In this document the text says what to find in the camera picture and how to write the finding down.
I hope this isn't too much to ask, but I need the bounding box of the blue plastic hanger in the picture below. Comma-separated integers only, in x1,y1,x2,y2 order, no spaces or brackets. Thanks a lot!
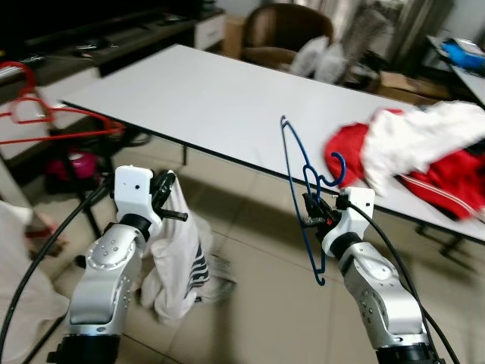
279,115,348,287

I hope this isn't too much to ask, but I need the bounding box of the white shirt with dark stripes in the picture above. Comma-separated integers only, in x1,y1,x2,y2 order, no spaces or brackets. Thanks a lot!
140,176,237,325

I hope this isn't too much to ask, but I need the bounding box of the red hanger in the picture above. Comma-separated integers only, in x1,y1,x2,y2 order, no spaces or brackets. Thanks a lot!
0,62,126,142

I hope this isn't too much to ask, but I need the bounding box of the red jacket with white stripes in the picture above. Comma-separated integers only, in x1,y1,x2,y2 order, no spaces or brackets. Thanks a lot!
324,108,485,222

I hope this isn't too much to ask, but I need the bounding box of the grey pillow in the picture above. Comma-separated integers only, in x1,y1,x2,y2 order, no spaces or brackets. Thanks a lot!
292,36,328,77
317,42,349,83

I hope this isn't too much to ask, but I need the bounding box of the black tv sideboard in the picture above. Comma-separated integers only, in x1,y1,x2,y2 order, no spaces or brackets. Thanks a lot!
0,6,228,88

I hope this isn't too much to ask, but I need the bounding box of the open cardboard box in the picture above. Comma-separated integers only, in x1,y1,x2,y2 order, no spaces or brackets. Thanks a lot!
379,72,448,103

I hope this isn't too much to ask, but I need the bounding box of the brown chair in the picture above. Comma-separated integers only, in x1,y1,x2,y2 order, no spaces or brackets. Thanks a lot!
241,4,334,69

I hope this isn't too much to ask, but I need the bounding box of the white office table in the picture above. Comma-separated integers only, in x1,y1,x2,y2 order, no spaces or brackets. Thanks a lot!
427,34,485,103

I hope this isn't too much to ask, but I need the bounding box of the blue plastic bag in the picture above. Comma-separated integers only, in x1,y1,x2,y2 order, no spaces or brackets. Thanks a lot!
442,38,485,66

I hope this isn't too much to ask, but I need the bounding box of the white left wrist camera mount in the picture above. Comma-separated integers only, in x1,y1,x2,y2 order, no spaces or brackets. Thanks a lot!
112,165,164,228

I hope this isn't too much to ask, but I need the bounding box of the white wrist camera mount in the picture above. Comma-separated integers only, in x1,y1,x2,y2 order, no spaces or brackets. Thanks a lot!
318,187,376,255
112,165,164,228

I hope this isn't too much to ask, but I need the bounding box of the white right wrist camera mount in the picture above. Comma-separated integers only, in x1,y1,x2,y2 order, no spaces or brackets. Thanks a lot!
318,187,376,255

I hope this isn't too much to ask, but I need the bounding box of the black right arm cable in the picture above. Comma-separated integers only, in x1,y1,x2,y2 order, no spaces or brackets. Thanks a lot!
345,201,459,364

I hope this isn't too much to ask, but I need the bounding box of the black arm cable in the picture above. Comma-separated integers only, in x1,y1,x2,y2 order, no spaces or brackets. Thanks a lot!
0,186,114,364
345,201,459,364

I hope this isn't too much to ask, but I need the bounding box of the white table with black frame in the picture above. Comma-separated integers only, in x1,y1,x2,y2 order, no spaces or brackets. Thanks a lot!
61,43,485,243

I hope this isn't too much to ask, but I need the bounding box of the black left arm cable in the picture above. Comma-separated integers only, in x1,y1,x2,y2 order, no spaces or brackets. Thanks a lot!
0,186,114,364

